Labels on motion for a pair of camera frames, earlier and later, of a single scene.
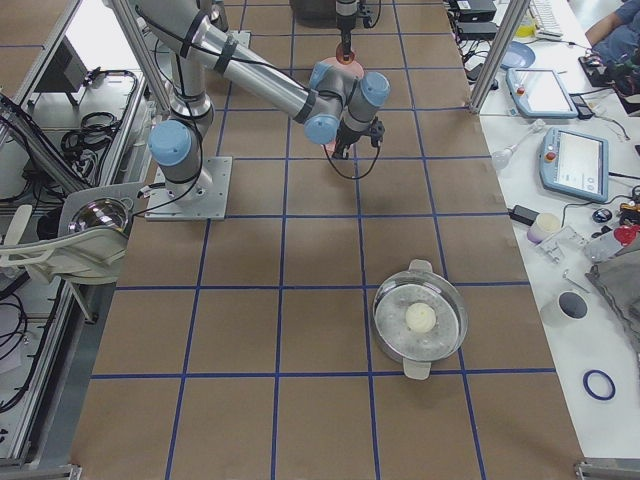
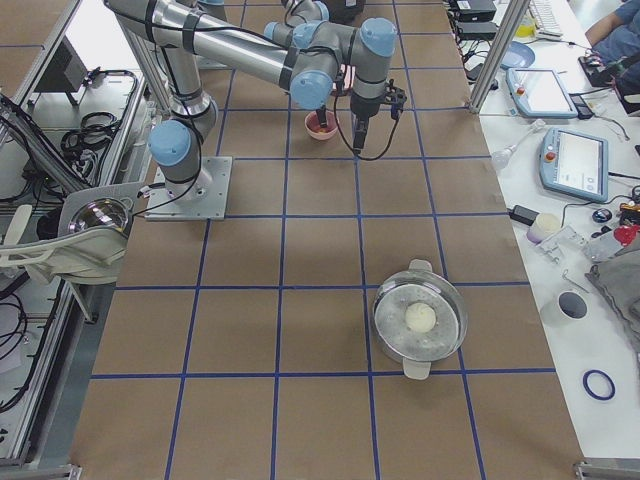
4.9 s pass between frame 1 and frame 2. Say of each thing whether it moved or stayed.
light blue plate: stayed
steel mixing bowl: stayed
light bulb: stayed
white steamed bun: stayed
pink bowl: moved
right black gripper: moved
